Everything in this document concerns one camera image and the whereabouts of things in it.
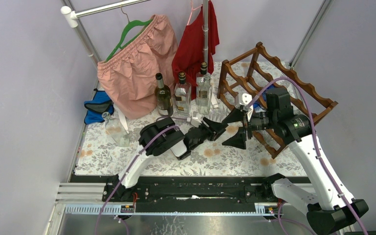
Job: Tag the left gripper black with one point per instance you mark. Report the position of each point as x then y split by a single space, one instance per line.
216 126

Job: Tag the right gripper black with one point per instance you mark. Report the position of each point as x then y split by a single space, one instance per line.
238 140

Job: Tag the small clear bottle bluish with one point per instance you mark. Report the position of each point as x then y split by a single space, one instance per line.
258 149

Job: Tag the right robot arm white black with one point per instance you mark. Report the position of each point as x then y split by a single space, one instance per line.
331 207

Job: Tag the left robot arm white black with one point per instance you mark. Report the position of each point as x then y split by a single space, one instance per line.
163 135

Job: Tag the white fabric strip by rack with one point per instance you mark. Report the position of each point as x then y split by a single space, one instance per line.
214 103

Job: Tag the wooden wine rack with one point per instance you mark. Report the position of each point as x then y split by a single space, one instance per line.
254 73

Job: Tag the clear bottle black gold cap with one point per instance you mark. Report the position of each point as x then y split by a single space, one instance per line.
203 90

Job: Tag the clear square liquor bottle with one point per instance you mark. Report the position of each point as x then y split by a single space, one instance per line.
182 94

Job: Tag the dark green wine bottle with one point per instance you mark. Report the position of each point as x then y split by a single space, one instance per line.
163 96

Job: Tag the floral table mat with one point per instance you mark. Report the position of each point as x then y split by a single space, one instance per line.
100 155

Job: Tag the red garment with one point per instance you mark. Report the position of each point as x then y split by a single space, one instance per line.
190 54

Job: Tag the vertical metal pole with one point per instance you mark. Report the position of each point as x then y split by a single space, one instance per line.
205 28

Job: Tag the pink skirt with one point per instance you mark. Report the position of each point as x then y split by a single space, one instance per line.
128 77

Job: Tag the clear glass flask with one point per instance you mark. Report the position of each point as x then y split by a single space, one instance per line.
115 130

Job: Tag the blue black bag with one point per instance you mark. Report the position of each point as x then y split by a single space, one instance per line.
99 104

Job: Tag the pink clothes hanger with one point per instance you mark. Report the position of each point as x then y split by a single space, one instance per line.
192 10

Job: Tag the green clothes hanger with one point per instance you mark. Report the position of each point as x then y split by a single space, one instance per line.
126 30

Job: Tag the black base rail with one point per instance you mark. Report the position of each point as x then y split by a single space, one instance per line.
186 193

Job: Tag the metal clothes rail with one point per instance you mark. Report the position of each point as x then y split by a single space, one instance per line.
99 24

